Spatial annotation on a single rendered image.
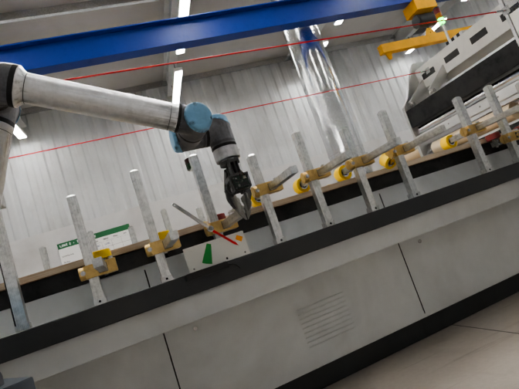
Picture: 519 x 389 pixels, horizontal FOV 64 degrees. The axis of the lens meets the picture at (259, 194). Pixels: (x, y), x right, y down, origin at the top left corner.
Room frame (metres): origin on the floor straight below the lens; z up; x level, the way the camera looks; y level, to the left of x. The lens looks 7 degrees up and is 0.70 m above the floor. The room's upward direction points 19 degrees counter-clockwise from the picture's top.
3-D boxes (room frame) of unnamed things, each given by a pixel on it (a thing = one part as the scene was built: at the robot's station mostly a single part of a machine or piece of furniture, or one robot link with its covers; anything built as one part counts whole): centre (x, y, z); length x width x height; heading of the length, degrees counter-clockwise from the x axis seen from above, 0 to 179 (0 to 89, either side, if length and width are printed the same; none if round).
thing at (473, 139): (2.25, -1.19, 0.90); 0.04 x 0.04 x 0.48; 20
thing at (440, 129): (1.99, -0.80, 0.95); 0.37 x 0.03 x 0.03; 20
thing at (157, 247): (1.65, 0.43, 0.84); 0.14 x 0.06 x 0.05; 110
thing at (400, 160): (2.07, -0.72, 0.93); 0.04 x 0.04 x 0.48; 20
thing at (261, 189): (1.82, -0.04, 0.95); 0.14 x 0.06 x 0.05; 110
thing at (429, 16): (5.44, -2.90, 2.95); 0.34 x 0.26 x 0.49; 107
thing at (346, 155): (1.88, -0.30, 0.95); 0.50 x 0.04 x 0.04; 20
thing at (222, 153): (1.43, 0.06, 1.05); 0.10 x 0.09 x 0.05; 110
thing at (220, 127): (1.43, 0.07, 1.13); 0.10 x 0.09 x 0.12; 115
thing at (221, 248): (1.70, 0.24, 0.75); 0.26 x 0.01 x 0.10; 110
